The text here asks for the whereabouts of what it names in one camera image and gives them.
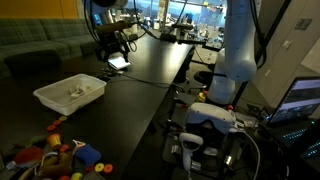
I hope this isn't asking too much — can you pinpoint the green plaid sofa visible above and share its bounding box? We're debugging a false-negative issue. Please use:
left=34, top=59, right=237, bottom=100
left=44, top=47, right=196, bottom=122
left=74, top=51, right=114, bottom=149
left=0, top=18, right=101, bottom=78

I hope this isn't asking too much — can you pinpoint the white terry towel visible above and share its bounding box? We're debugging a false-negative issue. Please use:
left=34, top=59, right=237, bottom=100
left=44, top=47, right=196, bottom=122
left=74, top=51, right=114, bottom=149
left=68, top=83, right=92, bottom=99

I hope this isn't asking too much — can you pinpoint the white VR controller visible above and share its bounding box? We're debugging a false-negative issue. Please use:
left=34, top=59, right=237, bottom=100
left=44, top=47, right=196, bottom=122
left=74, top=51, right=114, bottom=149
left=178, top=132, right=204, bottom=174

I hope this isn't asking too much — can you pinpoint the white red triangle toy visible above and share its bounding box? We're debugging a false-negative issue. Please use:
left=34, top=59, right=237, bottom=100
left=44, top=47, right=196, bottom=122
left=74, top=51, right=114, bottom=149
left=72, top=139, right=87, bottom=149

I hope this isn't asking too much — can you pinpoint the green glowing button box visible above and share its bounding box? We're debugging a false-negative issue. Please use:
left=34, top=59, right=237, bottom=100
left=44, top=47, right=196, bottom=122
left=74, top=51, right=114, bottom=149
left=196, top=92, right=207, bottom=103

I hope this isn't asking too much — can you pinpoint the black equipment rack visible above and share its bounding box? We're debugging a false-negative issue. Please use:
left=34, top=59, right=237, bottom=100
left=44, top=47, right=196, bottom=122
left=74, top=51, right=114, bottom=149
left=162, top=131, right=249, bottom=180

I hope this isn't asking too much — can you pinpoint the white cable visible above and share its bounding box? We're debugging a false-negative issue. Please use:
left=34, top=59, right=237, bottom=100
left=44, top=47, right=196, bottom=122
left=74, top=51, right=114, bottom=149
left=238, top=129, right=262, bottom=180

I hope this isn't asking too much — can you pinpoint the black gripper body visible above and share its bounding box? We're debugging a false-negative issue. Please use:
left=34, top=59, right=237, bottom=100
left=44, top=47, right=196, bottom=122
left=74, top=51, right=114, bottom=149
left=98, top=31, right=130, bottom=58

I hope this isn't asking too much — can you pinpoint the grey wall sign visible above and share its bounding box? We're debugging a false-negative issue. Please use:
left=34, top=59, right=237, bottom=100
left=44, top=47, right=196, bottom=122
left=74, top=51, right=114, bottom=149
left=294, top=18, right=313, bottom=31

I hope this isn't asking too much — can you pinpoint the short black block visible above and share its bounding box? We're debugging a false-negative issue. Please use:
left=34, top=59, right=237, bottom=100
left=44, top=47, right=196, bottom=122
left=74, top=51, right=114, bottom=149
left=82, top=170, right=106, bottom=180

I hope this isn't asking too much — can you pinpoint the yellow cup orange lid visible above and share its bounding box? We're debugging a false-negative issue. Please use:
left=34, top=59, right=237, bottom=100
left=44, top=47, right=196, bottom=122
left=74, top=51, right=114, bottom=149
left=45, top=133, right=63, bottom=150

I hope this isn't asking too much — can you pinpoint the large open laptop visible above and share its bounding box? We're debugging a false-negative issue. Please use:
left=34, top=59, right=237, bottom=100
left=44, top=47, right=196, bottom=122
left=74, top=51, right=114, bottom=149
left=266, top=76, right=320, bottom=148

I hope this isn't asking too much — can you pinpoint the yellow toy cup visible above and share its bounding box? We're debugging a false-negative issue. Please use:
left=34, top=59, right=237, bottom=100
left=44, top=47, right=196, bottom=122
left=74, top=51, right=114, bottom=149
left=70, top=171, right=84, bottom=180

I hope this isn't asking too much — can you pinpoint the black office chair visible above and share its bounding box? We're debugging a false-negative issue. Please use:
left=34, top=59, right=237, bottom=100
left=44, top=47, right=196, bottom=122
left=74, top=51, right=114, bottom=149
left=193, top=70, right=218, bottom=88

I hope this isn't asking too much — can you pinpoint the brown plush toy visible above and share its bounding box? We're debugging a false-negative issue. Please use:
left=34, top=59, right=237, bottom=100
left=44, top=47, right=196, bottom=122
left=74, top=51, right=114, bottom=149
left=39, top=152, right=74, bottom=178

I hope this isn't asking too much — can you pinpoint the green plush toy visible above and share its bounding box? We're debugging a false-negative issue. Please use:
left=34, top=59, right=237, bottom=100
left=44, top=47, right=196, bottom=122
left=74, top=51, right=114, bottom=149
left=9, top=133, right=48, bottom=148

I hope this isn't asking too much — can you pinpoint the white VR headset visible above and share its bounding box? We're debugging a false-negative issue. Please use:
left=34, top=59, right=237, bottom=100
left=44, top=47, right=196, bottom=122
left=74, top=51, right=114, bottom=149
left=184, top=102, right=238, bottom=134

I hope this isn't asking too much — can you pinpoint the clear plastic storage container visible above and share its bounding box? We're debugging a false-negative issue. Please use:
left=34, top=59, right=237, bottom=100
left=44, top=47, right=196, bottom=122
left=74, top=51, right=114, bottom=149
left=32, top=73, right=108, bottom=116

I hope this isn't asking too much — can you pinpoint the tablet with lit screen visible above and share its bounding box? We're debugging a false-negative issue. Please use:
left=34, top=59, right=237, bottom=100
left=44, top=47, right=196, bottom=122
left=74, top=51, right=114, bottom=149
left=108, top=55, right=134, bottom=71

